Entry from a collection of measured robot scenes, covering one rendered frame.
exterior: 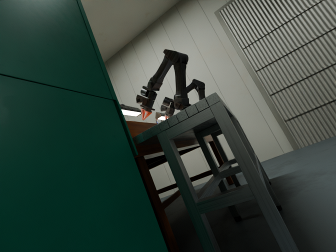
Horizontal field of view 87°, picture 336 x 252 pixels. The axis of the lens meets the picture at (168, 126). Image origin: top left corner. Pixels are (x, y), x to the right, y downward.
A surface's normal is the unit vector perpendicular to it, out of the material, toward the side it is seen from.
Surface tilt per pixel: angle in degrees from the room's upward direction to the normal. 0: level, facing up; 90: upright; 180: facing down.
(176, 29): 90
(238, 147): 90
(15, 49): 90
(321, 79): 90
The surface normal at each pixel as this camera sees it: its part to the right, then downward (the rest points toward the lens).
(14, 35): 0.81, -0.44
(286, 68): -0.42, -0.04
